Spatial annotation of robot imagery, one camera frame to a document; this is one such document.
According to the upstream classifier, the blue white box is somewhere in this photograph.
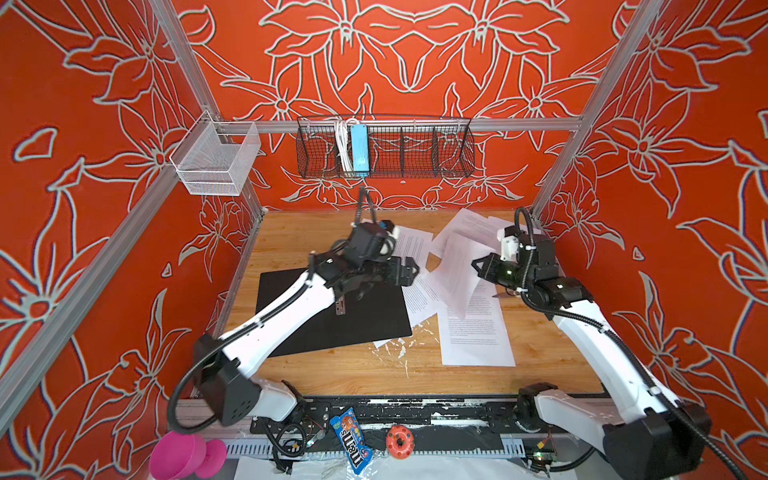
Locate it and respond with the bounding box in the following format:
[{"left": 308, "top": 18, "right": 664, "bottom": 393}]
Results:
[{"left": 350, "top": 123, "right": 370, "bottom": 177}]

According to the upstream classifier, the paper sheet under folder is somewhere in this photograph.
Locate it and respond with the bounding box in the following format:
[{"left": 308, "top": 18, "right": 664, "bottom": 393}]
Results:
[{"left": 394, "top": 226, "right": 433, "bottom": 268}]

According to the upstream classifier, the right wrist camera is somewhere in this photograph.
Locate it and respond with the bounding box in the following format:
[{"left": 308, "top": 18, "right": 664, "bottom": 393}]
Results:
[{"left": 497, "top": 225, "right": 536, "bottom": 263}]

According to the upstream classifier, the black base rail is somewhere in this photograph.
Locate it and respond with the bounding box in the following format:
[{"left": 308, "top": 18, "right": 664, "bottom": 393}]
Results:
[{"left": 249, "top": 395, "right": 571, "bottom": 436}]

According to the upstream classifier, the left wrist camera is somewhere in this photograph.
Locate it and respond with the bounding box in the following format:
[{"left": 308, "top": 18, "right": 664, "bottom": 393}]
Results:
[{"left": 358, "top": 222, "right": 396, "bottom": 256}]

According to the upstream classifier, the pink dumbbell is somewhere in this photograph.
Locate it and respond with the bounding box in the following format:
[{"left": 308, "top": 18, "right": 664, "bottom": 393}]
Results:
[{"left": 149, "top": 432, "right": 227, "bottom": 480}]

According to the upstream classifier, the red toy wheel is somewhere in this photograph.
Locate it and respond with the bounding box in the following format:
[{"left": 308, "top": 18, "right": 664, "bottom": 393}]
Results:
[{"left": 386, "top": 425, "right": 415, "bottom": 460}]

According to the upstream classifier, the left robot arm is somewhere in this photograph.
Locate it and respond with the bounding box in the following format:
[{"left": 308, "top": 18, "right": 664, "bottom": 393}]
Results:
[{"left": 167, "top": 188, "right": 420, "bottom": 435}]

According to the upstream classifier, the black wire basket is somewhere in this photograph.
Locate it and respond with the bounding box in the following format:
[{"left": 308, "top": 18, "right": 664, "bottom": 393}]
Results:
[{"left": 296, "top": 114, "right": 476, "bottom": 180}]

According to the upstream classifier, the clear plastic bin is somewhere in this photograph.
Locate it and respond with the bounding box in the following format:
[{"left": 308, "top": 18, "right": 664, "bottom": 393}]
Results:
[{"left": 170, "top": 111, "right": 262, "bottom": 197}]

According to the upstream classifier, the small green circuit board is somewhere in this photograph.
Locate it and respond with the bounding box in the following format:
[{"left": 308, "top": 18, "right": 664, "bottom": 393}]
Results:
[{"left": 523, "top": 438, "right": 557, "bottom": 474}]

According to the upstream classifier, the grey clip folder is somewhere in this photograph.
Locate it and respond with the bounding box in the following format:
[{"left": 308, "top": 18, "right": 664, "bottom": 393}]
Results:
[{"left": 253, "top": 279, "right": 412, "bottom": 358}]

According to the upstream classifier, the paper sheet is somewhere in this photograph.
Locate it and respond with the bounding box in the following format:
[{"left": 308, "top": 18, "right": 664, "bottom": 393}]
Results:
[
  {"left": 402, "top": 271, "right": 443, "bottom": 327},
  {"left": 394, "top": 226, "right": 433, "bottom": 268},
  {"left": 437, "top": 282, "right": 516, "bottom": 367},
  {"left": 430, "top": 209, "right": 513, "bottom": 258},
  {"left": 427, "top": 233, "right": 495, "bottom": 318},
  {"left": 373, "top": 337, "right": 404, "bottom": 349}
]

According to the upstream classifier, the white cable bundle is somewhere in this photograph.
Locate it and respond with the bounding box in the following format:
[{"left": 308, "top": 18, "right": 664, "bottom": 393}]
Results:
[{"left": 333, "top": 118, "right": 355, "bottom": 174}]

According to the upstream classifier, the blue candy bag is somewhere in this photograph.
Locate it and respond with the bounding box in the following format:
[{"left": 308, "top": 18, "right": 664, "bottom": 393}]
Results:
[{"left": 330, "top": 407, "right": 374, "bottom": 475}]

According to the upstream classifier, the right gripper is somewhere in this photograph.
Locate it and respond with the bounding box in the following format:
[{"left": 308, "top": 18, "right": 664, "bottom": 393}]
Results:
[{"left": 469, "top": 251, "right": 537, "bottom": 293}]

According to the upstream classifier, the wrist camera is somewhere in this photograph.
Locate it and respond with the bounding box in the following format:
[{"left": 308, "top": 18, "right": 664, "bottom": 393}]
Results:
[
  {"left": 497, "top": 225, "right": 536, "bottom": 263},
  {"left": 358, "top": 222, "right": 396, "bottom": 256}
]

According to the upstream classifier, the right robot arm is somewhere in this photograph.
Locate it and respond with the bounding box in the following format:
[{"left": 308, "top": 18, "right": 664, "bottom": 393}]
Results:
[{"left": 471, "top": 208, "right": 746, "bottom": 479}]

